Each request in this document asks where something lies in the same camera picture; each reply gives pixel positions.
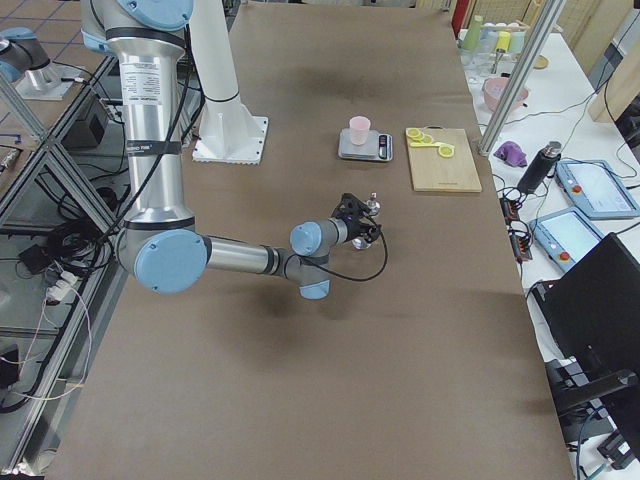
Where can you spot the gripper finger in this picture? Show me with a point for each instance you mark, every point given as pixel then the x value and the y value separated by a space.
pixel 370 231
pixel 350 205

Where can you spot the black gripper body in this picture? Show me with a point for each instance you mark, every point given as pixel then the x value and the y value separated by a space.
pixel 357 229

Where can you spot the glass sauce bottle metal cap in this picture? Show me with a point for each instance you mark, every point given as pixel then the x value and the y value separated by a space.
pixel 375 205

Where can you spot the pink plastic cup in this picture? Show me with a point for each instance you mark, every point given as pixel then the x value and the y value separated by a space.
pixel 359 127

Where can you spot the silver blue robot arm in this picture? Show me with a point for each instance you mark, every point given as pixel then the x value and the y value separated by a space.
pixel 157 242

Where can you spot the silver digital kitchen scale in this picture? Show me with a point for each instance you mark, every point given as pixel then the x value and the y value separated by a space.
pixel 377 148

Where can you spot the yellow cup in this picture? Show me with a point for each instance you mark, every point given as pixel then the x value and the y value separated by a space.
pixel 503 42

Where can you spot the bamboo cutting board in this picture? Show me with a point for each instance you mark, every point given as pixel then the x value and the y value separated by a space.
pixel 432 173

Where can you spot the yellow plastic knife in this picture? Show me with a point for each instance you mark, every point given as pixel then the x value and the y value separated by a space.
pixel 426 145

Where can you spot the lemon slice near knife tip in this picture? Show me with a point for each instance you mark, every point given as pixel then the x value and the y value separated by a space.
pixel 446 150

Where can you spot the black power strip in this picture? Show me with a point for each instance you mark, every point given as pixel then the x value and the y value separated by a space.
pixel 518 231

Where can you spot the purple cloth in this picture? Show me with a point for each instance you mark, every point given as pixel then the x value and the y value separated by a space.
pixel 511 153

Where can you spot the pink bowl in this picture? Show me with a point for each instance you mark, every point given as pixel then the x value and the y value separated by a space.
pixel 493 89

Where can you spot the black water bottle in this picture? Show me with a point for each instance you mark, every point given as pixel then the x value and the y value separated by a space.
pixel 541 165

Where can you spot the lower teach pendant tablet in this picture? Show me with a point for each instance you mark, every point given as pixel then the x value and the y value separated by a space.
pixel 566 236

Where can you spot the teach pendant tablet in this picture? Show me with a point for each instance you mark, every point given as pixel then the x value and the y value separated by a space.
pixel 566 236
pixel 595 190

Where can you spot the green bottle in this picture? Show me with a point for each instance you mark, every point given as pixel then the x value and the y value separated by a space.
pixel 471 39

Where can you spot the upper teach pendant tablet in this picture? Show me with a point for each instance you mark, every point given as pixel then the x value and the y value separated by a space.
pixel 595 190

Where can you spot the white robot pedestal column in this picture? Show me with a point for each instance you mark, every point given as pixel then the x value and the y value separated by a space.
pixel 227 132

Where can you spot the aluminium frame post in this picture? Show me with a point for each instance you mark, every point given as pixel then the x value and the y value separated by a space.
pixel 538 36

